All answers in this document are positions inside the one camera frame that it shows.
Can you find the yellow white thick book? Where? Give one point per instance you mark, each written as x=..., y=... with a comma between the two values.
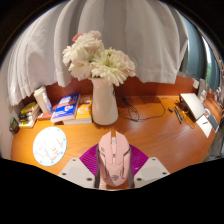
x=27, y=124

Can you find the cream lidded tumbler cup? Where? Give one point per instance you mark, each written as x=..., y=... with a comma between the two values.
x=40, y=99

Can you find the brown cover book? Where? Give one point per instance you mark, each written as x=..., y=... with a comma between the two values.
x=45, y=116

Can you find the round light blue mouse pad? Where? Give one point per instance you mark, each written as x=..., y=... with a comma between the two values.
x=49, y=146

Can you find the yellow black cover book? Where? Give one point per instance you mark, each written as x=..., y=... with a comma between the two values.
x=28, y=108

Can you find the white laptop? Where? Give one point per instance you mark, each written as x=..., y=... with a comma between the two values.
x=193, y=105

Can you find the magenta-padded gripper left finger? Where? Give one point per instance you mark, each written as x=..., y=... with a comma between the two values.
x=87, y=160

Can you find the white curtain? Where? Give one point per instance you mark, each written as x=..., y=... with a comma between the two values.
x=140, y=36

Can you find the white flower bouquet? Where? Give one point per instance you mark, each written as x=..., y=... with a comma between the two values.
x=100, y=61

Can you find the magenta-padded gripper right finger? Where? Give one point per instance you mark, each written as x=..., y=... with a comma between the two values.
x=140, y=161

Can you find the white ceramic pitcher vase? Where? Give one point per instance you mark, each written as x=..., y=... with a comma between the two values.
x=104, y=105

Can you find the blue cover book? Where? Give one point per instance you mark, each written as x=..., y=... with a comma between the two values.
x=66, y=107

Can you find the pink computer mouse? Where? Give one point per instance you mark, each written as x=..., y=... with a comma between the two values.
x=114, y=156

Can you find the black pen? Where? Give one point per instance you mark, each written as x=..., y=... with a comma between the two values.
x=178, y=115

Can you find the white paper sheet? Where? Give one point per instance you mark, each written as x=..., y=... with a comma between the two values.
x=204, y=126

